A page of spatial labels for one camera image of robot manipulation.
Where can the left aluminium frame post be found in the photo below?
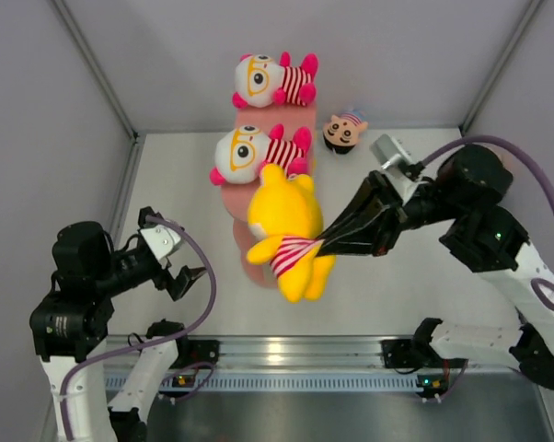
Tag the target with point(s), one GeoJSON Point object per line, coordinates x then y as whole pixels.
{"type": "Point", "coordinates": [65, 14]}

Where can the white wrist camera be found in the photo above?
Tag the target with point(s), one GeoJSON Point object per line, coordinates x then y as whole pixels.
{"type": "Point", "coordinates": [162, 241]}
{"type": "Point", "coordinates": [390, 153]}

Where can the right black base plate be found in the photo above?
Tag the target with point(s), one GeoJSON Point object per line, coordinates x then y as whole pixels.
{"type": "Point", "coordinates": [402, 354]}

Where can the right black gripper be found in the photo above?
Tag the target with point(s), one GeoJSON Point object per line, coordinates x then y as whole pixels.
{"type": "Point", "coordinates": [375, 238]}

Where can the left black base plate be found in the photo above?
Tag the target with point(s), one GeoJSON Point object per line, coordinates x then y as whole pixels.
{"type": "Point", "coordinates": [195, 351]}

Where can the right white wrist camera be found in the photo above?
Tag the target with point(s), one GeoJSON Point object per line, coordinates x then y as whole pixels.
{"type": "Point", "coordinates": [390, 153]}

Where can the white pink plush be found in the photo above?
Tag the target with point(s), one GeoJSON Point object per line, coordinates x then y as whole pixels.
{"type": "Point", "coordinates": [261, 81]}
{"type": "Point", "coordinates": [240, 155]}

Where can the yellow plush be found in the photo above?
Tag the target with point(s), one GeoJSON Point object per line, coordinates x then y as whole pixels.
{"type": "Point", "coordinates": [286, 219]}

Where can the black-haired boy plush head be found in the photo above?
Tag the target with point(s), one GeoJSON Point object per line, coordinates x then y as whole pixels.
{"type": "Point", "coordinates": [342, 133]}

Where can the aluminium frame post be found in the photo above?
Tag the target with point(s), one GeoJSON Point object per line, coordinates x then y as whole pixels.
{"type": "Point", "coordinates": [65, 14]}
{"type": "Point", "coordinates": [498, 68]}

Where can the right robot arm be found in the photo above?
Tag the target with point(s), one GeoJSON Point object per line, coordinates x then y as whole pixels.
{"type": "Point", "coordinates": [467, 191]}

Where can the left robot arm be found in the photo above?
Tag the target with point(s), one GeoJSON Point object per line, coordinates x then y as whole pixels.
{"type": "Point", "coordinates": [101, 395]}

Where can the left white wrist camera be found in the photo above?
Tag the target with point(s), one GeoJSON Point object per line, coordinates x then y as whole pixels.
{"type": "Point", "coordinates": [162, 241]}

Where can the right aluminium frame post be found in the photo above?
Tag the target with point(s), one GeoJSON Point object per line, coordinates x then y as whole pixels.
{"type": "Point", "coordinates": [498, 68]}

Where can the white slotted cable duct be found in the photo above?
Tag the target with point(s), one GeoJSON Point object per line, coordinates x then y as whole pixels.
{"type": "Point", "coordinates": [324, 382]}

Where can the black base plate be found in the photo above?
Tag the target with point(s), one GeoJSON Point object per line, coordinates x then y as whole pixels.
{"type": "Point", "coordinates": [402, 354]}
{"type": "Point", "coordinates": [195, 351]}

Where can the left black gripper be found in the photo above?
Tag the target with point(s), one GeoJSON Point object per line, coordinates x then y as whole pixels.
{"type": "Point", "coordinates": [179, 284]}

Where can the aluminium front rail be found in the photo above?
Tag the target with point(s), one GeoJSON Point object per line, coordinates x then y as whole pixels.
{"type": "Point", "coordinates": [291, 353]}

